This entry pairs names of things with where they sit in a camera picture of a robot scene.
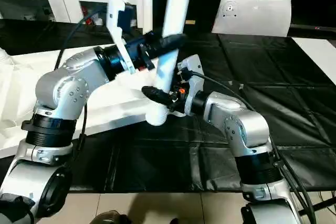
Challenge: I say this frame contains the white plastic table top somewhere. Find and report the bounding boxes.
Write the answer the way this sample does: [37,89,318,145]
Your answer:
[0,43,182,161]

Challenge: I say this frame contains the white plastic bag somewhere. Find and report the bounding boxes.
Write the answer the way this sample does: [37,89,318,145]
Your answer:
[212,0,292,37]

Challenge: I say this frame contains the black work mat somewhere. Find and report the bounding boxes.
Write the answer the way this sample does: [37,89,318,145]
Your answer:
[0,17,336,196]

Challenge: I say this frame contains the grey left robot foot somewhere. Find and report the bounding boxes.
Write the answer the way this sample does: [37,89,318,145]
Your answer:
[89,210,131,224]

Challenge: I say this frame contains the flat white board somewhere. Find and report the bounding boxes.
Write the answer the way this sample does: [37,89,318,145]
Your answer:
[292,37,336,86]

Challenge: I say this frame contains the black floor stand bar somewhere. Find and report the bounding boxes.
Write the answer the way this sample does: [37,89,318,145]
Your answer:
[310,197,336,213]

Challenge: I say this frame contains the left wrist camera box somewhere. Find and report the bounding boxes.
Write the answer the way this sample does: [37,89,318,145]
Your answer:
[107,0,136,76]

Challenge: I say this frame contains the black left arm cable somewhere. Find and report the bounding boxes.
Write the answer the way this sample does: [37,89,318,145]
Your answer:
[52,8,113,154]

